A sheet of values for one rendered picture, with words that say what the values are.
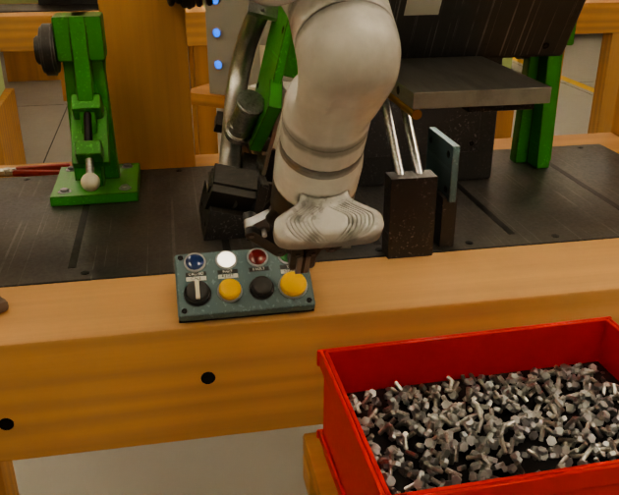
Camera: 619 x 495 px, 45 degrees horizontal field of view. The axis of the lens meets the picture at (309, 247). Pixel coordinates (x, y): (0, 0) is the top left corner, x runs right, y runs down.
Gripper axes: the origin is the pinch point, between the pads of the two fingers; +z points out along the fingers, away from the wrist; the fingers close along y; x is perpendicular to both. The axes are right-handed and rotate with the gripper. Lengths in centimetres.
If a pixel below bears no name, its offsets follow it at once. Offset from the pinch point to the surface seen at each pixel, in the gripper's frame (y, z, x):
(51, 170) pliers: 34, 43, -46
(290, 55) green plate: -3.2, 1.5, -30.2
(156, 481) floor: 24, 127, -11
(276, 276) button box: 2.0, 6.4, -1.4
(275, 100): -0.7, 3.5, -24.7
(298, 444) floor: -14, 132, -18
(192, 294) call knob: 11.5, 5.2, 0.4
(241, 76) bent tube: 2.0, 13.2, -38.3
